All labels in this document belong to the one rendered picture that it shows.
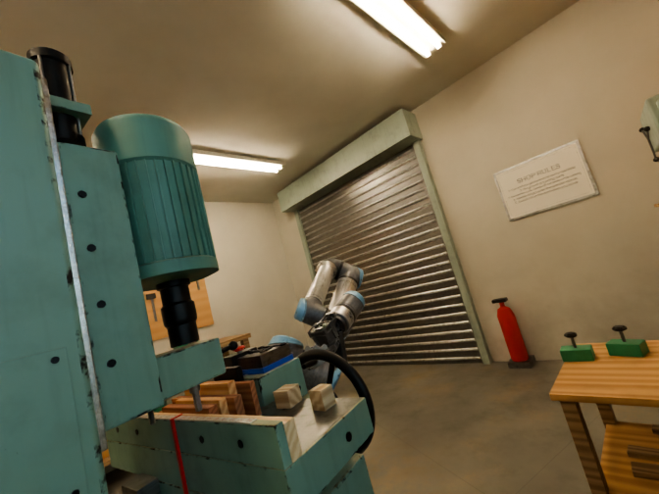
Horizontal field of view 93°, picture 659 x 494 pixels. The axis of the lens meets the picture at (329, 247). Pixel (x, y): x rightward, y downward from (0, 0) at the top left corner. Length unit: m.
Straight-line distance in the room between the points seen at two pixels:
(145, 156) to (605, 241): 3.06
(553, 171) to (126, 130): 3.00
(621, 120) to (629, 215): 0.70
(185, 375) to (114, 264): 0.22
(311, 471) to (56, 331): 0.37
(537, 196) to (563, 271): 0.66
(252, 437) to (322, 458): 0.10
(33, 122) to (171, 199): 0.20
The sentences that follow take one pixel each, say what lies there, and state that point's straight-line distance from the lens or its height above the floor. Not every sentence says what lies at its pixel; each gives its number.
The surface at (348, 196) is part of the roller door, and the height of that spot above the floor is 2.17.
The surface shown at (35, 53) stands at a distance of 0.78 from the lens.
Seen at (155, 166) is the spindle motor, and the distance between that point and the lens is 0.66.
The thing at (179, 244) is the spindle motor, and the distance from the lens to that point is 0.61.
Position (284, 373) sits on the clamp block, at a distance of 0.79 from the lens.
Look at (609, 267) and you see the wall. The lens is 3.21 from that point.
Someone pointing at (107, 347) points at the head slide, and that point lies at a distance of 0.55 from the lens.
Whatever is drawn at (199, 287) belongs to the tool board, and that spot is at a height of 1.53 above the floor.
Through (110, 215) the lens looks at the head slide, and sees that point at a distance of 0.60.
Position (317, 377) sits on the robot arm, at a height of 0.76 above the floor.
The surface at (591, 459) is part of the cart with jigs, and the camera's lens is 1.58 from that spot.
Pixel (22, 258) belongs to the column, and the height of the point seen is 1.23.
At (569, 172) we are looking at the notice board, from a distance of 3.19.
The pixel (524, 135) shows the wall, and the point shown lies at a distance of 3.31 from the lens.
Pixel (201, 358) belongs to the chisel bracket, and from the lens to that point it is 0.65.
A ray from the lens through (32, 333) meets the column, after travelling 0.50.
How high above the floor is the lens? 1.11
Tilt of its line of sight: 7 degrees up
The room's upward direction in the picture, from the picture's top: 15 degrees counter-clockwise
